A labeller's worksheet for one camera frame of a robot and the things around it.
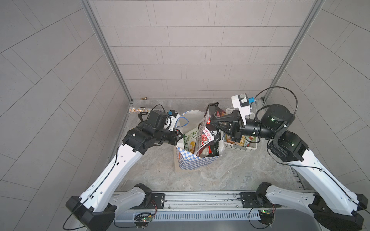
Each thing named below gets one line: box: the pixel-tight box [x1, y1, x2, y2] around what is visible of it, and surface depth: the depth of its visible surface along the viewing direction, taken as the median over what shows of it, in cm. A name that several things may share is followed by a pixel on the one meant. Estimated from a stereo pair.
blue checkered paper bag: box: [175, 110, 226, 170], surface depth 63 cm
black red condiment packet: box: [205, 133, 221, 158], surface depth 69 cm
